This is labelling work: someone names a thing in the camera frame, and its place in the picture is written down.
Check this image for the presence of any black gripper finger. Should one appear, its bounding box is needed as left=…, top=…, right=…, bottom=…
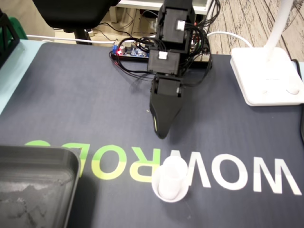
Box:
left=150, top=93, right=184, bottom=140

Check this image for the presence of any white cable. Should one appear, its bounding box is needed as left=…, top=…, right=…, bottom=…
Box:
left=206, top=31, right=254, bottom=48
left=25, top=34, right=118, bottom=46

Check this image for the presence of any white desk lamp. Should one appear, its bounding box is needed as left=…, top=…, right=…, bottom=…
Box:
left=229, top=0, right=304, bottom=107

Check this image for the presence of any black truss frame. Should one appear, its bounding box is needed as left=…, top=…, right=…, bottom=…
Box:
left=0, top=8, right=20, bottom=69

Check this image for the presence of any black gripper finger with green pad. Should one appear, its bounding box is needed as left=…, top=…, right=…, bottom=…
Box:
left=149, top=104, right=160, bottom=137

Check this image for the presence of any black cable bundle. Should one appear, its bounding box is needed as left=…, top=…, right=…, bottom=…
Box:
left=184, top=0, right=223, bottom=69

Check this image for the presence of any thin black wire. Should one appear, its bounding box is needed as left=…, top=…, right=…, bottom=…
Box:
left=109, top=51, right=154, bottom=83
left=182, top=53, right=213, bottom=87

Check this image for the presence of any dark mat with WOWROBO print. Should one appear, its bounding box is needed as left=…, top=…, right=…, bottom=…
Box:
left=0, top=42, right=304, bottom=228

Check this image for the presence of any black office chair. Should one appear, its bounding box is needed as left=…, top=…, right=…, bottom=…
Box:
left=32, top=0, right=119, bottom=46

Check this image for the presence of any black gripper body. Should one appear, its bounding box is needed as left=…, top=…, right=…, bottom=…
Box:
left=151, top=76, right=185, bottom=98

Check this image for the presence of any thick black cable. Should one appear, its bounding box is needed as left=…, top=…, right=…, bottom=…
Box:
left=291, top=58, right=304, bottom=146

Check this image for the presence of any green box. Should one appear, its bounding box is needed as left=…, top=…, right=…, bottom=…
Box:
left=6, top=16, right=27, bottom=40

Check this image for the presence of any brown cardboard box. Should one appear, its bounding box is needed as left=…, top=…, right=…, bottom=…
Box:
left=132, top=9, right=159, bottom=36

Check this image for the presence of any blue circuit board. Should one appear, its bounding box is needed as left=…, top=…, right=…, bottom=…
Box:
left=112, top=42, right=151, bottom=59

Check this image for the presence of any black plastic tray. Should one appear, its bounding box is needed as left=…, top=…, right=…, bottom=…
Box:
left=0, top=145, right=81, bottom=228

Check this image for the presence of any short white plastic cup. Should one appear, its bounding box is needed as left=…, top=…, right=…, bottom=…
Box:
left=152, top=166, right=190, bottom=203

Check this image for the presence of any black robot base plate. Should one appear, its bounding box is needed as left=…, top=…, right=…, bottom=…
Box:
left=110, top=51, right=213, bottom=70

